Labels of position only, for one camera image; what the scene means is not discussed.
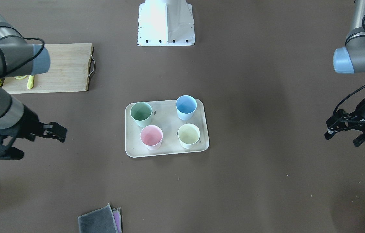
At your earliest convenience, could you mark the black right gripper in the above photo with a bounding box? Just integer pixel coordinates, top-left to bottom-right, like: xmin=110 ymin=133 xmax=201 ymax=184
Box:
xmin=0 ymin=106 xmax=67 ymax=160

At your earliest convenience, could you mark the mint green cup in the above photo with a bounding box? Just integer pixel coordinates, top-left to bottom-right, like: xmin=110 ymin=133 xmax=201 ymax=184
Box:
xmin=130 ymin=102 xmax=153 ymax=128

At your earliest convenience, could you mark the pink cup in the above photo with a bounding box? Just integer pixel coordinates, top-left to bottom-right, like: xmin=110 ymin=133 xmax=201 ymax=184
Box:
xmin=140 ymin=125 xmax=163 ymax=150

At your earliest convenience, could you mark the light blue cup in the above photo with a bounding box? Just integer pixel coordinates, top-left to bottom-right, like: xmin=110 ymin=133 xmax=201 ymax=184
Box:
xmin=176 ymin=95 xmax=197 ymax=121

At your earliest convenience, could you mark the cream white cup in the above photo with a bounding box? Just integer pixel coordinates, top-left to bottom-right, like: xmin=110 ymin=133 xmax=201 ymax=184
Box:
xmin=177 ymin=123 xmax=200 ymax=149

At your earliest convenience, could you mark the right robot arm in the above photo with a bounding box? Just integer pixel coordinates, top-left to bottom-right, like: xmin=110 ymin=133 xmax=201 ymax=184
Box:
xmin=0 ymin=14 xmax=67 ymax=160

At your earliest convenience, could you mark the yellow plastic knife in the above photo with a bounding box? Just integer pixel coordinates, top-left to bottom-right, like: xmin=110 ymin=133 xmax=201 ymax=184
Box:
xmin=26 ymin=75 xmax=34 ymax=90

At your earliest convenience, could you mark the halved lemon piece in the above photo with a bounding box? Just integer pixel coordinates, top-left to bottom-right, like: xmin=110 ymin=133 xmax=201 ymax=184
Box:
xmin=14 ymin=75 xmax=29 ymax=80

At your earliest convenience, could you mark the bamboo cutting board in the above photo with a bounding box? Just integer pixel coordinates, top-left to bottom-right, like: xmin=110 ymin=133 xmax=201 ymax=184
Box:
xmin=2 ymin=44 xmax=96 ymax=94

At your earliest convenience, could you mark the grey folded cloth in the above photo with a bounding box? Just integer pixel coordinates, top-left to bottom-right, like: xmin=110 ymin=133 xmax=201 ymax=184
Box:
xmin=78 ymin=205 xmax=115 ymax=233

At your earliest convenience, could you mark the pink folded cloth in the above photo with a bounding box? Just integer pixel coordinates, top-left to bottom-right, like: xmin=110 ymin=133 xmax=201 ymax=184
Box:
xmin=112 ymin=207 xmax=122 ymax=233

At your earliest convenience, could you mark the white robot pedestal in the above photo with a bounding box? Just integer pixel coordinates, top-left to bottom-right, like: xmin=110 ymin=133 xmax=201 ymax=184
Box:
xmin=137 ymin=0 xmax=196 ymax=46

